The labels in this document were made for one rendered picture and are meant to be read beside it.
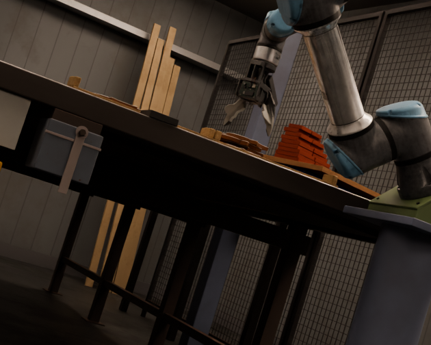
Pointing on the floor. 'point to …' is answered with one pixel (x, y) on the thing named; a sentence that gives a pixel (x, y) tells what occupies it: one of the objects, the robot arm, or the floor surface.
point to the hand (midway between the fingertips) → (246, 132)
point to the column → (397, 279)
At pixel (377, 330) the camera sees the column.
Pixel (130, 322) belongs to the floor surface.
